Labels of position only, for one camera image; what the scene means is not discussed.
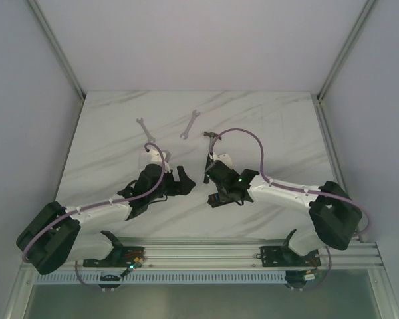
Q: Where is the black fuse box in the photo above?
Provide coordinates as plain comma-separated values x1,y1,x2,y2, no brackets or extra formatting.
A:
207,193,234,208

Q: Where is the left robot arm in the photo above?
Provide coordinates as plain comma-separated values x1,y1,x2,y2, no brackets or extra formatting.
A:
16,164,196,275

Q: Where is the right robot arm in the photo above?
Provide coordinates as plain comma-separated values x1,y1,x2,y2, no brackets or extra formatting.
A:
205,159,362,267

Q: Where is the clear fuse box lid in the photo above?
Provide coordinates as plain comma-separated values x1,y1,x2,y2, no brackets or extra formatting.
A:
138,150,152,171

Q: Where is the left silver wrench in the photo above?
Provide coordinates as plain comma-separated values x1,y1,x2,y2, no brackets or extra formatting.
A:
136,118,156,143

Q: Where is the silver wrench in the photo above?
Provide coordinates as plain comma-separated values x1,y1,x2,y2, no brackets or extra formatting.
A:
136,118,156,143
180,110,201,140

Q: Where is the right silver wrench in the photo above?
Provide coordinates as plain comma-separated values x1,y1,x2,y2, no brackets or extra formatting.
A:
180,110,201,140

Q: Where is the black handled claw hammer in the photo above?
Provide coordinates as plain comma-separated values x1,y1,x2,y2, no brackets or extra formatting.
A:
203,131,222,170

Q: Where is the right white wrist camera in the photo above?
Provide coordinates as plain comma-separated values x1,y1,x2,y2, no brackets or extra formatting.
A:
209,153,233,169

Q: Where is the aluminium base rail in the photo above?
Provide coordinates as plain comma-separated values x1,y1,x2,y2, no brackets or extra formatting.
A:
21,236,384,269

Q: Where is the grey slotted cable duct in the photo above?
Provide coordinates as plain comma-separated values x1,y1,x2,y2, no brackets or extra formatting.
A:
34,270,287,285

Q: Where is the right aluminium frame post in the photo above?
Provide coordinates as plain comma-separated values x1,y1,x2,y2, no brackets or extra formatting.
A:
316,0,377,100

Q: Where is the aluminium frame post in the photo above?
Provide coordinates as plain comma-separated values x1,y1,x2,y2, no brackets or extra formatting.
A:
316,0,377,100
26,0,86,102

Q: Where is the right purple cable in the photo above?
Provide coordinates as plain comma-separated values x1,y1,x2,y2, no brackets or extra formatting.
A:
209,128,372,293

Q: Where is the purple cable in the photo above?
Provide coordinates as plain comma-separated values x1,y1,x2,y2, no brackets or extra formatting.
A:
21,142,165,293
209,128,372,293

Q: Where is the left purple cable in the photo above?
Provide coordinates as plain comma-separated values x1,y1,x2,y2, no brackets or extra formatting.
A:
21,142,165,293

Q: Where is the left aluminium frame post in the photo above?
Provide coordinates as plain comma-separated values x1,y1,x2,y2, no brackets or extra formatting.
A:
26,0,86,102

